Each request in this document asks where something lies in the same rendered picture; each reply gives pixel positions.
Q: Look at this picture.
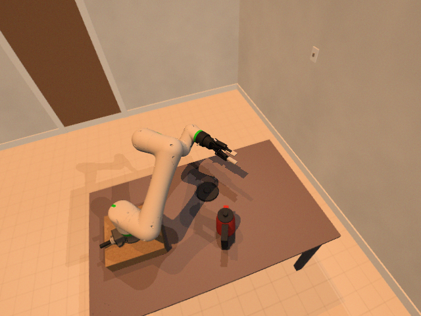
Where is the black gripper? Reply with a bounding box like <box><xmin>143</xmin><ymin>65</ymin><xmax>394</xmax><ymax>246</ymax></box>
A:
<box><xmin>203</xmin><ymin>136</ymin><xmax>237</xmax><ymax>165</ymax></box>

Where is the red kettle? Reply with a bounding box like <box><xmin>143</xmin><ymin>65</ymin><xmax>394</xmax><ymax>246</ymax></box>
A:
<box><xmin>216</xmin><ymin>205</ymin><xmax>235</xmax><ymax>250</ymax></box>

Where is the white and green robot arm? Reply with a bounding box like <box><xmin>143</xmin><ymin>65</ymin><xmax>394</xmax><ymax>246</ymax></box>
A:
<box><xmin>99</xmin><ymin>124</ymin><xmax>211</xmax><ymax>248</ymax></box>

